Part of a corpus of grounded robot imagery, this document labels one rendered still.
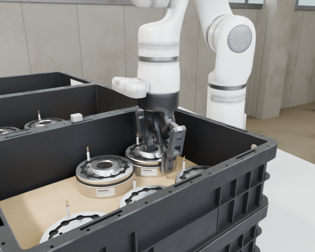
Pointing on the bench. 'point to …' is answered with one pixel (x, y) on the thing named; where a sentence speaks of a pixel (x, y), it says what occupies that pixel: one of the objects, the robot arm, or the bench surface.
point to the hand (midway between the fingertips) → (158, 160)
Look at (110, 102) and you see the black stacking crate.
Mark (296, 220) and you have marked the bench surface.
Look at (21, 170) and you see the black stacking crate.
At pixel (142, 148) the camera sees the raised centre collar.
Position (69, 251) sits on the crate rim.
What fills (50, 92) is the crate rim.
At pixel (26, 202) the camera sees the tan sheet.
